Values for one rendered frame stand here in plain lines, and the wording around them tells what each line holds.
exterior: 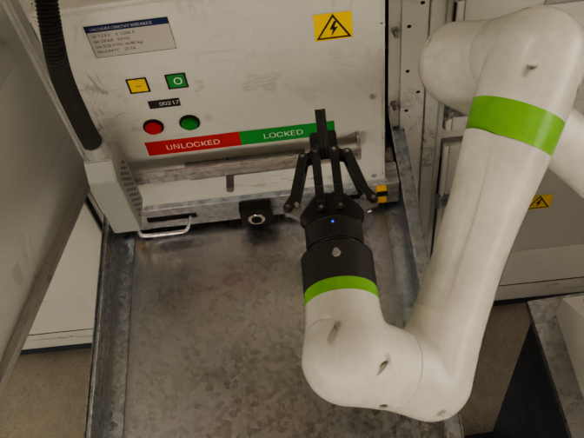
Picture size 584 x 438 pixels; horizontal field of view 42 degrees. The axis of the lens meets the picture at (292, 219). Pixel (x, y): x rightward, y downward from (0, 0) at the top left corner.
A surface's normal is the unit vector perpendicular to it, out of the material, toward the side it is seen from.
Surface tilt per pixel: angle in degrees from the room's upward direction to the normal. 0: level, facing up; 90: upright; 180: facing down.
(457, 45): 52
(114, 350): 0
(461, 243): 33
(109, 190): 90
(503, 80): 39
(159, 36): 90
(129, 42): 90
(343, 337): 5
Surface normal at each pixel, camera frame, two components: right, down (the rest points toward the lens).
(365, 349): 0.25, -0.32
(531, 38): -0.38, -0.13
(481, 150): -0.62, -0.08
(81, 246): 0.07, 0.82
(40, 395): -0.10, -0.56
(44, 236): 0.97, 0.11
